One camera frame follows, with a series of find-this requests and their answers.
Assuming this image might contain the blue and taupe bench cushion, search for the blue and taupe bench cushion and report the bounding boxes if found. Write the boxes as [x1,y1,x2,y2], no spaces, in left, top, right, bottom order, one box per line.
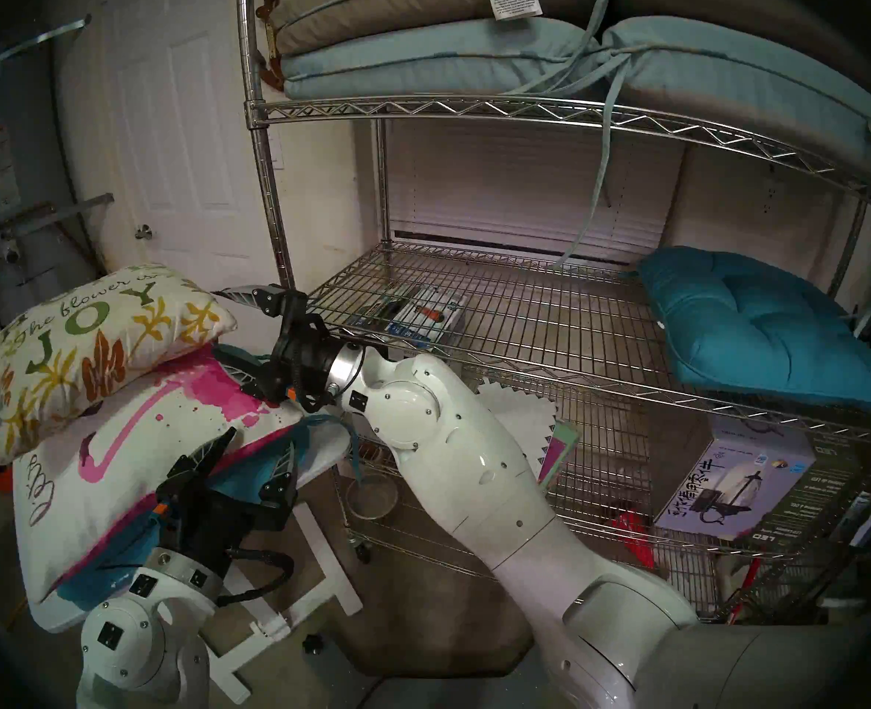
[601,17,871,188]

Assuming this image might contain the grey water heater tank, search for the grey water heater tank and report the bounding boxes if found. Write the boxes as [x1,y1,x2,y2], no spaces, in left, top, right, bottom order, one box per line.
[0,198,96,324]

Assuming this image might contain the white panel door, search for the white panel door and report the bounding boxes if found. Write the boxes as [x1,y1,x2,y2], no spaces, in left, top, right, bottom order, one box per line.
[99,0,288,287]

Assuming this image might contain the grey metal bar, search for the grey metal bar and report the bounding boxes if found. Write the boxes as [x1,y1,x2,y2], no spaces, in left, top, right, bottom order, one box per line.
[0,193,115,250]

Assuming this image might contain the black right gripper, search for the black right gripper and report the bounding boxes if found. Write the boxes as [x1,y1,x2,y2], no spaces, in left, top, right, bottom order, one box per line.
[212,285,342,414]

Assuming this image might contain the teal tufted seat cushion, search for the teal tufted seat cushion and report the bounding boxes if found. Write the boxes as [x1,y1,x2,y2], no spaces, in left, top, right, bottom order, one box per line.
[636,246,871,419]

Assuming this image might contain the utility pump cardboard box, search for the utility pump cardboard box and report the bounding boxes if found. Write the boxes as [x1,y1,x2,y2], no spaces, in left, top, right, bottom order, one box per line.
[350,283,473,350]

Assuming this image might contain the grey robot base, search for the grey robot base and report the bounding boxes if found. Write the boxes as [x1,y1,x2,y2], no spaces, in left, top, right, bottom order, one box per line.
[376,645,576,709]

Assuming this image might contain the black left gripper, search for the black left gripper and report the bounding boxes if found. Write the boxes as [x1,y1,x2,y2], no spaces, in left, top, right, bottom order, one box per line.
[158,427,299,569]

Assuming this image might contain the red handled tool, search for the red handled tool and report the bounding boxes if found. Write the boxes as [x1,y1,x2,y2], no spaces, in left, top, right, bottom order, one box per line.
[731,556,765,612]

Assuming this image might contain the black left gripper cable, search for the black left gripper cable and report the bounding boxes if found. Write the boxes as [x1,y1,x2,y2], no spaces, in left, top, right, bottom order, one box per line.
[214,545,296,609]

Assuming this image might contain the brown anchor wall ornament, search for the brown anchor wall ornament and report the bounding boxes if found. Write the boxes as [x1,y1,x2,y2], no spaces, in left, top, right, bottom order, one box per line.
[254,0,285,92]

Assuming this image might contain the light blue bench cushion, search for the light blue bench cushion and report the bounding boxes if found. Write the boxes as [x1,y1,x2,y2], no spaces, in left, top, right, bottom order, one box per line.
[280,17,600,100]

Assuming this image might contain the chrome wire shelf rack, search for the chrome wire shelf rack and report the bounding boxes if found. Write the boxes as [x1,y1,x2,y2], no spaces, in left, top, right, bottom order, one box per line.
[236,0,871,627]

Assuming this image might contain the floral JOY throw pillow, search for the floral JOY throw pillow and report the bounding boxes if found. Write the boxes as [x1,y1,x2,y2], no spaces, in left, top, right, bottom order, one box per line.
[0,263,238,466]

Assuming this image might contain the metal heater strap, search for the metal heater strap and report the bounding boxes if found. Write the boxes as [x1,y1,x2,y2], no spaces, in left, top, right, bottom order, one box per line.
[0,17,93,88]

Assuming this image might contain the red plastic item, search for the red plastic item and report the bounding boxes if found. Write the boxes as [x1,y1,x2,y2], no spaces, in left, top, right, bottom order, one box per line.
[613,512,658,568]

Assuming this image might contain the magenta paper folder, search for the magenta paper folder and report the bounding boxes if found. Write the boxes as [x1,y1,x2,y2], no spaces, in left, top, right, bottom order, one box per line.
[542,427,565,481]

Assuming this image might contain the pink flamingo throw pillow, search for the pink flamingo throw pillow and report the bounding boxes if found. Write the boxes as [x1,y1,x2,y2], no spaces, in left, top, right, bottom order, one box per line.
[13,346,307,605]

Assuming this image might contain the white folding table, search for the white folding table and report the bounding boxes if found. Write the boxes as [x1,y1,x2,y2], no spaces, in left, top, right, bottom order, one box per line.
[29,412,366,705]

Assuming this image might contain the LED lamp product box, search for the LED lamp product box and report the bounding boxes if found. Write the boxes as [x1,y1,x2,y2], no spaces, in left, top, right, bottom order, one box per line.
[653,416,871,546]

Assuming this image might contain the white window blinds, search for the white window blinds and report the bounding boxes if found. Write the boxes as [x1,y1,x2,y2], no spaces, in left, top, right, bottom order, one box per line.
[387,120,683,261]

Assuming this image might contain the clear glass bowl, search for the clear glass bowl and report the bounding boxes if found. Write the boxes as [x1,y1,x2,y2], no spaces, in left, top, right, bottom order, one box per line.
[347,473,399,520]

